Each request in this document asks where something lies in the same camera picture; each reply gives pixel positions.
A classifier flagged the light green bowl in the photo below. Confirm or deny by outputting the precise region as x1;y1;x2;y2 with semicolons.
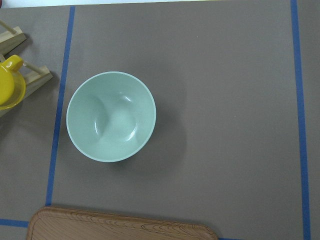
66;71;157;163

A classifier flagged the yellow cup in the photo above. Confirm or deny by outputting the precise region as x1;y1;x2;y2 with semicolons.
0;55;26;110

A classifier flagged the wooden cutting board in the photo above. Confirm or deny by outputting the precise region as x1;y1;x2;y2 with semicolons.
26;206;218;240

